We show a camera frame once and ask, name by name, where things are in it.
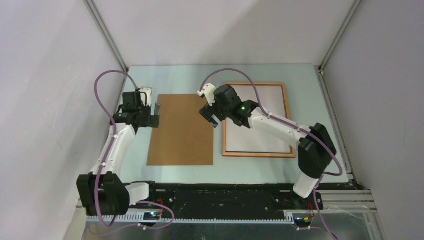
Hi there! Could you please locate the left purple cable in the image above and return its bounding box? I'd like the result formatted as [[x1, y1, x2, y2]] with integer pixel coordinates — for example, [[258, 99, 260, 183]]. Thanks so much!
[[81, 69, 176, 240]]

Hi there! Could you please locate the left aluminium corner post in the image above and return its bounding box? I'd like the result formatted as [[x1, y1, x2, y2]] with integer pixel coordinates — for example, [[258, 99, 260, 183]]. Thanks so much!
[[83, 0, 129, 72]]

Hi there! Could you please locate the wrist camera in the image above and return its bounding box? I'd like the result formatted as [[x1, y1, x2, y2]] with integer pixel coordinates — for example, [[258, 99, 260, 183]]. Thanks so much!
[[197, 83, 217, 106], [138, 87, 153, 107]]

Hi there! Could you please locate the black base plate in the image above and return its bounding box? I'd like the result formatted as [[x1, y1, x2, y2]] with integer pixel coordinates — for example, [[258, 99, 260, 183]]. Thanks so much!
[[147, 181, 324, 221]]

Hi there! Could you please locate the aluminium corner post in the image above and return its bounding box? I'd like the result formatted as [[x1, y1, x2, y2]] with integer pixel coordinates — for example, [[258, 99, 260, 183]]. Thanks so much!
[[83, 0, 129, 72], [318, 0, 364, 76]]

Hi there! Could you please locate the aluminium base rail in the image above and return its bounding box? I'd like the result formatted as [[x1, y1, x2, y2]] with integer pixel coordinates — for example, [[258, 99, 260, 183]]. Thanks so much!
[[75, 188, 379, 214]]

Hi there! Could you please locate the purple cable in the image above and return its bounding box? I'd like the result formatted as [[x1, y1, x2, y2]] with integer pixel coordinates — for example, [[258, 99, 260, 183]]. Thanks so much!
[[81, 69, 176, 240], [200, 68, 344, 240]]

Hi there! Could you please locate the grey slotted cable duct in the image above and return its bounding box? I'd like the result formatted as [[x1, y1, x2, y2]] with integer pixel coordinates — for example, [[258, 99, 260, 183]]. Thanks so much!
[[86, 211, 296, 225]]

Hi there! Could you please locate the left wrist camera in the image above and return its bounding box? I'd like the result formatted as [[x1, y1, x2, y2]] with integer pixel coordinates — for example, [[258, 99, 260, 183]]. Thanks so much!
[[138, 87, 153, 107]]

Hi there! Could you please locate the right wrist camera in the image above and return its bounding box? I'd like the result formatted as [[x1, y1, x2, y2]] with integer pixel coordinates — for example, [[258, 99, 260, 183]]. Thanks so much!
[[197, 83, 217, 106]]

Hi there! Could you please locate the landscape photo print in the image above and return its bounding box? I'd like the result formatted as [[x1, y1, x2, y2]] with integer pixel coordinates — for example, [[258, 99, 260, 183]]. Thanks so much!
[[229, 82, 292, 144]]

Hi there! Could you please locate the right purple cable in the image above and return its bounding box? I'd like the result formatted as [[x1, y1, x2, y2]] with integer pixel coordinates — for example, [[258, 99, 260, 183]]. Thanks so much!
[[200, 68, 344, 240]]

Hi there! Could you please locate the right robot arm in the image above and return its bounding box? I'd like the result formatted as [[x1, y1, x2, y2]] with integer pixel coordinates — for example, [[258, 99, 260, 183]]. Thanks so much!
[[197, 83, 337, 209]]

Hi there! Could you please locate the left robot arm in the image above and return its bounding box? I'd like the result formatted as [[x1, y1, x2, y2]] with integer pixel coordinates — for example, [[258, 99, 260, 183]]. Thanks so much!
[[76, 87, 161, 217]]

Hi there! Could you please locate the right aluminium corner post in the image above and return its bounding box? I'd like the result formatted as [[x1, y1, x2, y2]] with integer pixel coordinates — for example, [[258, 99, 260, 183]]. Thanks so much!
[[318, 0, 364, 76]]

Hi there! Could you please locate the wooden picture frame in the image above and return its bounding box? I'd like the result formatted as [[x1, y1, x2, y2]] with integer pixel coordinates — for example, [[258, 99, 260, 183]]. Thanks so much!
[[222, 82, 296, 159]]

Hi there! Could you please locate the brown backing board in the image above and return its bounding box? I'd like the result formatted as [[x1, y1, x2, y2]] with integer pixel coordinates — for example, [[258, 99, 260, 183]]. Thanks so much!
[[147, 94, 214, 166]]

